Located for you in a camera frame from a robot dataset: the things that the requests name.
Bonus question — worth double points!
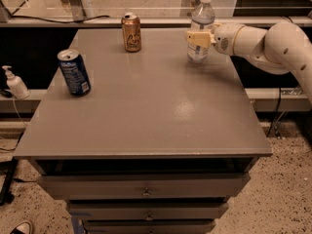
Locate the top grey drawer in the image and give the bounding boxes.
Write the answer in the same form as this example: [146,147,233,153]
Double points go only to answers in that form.
[38,173,250,200]

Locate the black cable on ledge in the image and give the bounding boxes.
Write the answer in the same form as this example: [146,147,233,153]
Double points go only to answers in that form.
[6,3,111,24]

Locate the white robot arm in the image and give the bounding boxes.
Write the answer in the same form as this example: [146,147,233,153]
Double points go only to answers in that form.
[185,21,312,103]

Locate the black stand leg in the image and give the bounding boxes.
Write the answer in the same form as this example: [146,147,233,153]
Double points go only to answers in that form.
[0,132,24,207]

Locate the gold soda can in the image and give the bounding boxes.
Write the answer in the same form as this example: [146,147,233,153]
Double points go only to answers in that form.
[121,13,141,53]

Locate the white pump sanitizer bottle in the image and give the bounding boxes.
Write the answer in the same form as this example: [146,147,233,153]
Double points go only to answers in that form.
[2,65,30,99]

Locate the middle grey drawer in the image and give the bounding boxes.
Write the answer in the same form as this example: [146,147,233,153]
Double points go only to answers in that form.
[67,201,228,221]

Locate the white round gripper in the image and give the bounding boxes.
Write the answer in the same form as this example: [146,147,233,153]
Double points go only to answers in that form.
[185,23,244,56]

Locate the bottom grey drawer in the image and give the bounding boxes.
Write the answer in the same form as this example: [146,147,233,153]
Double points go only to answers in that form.
[84,220,215,234]

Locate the clear blue-label plastic bottle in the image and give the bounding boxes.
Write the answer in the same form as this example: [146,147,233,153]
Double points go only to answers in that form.
[187,0,215,63]

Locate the grey drawer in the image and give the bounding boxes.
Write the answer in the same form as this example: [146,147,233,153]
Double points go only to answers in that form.
[84,220,215,234]
[67,201,228,221]
[38,173,250,200]

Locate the blue soda can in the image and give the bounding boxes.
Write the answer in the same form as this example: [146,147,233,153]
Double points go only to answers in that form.
[58,49,91,97]

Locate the white shoe tip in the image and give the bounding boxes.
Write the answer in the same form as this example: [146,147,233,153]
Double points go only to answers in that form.
[10,220,33,234]

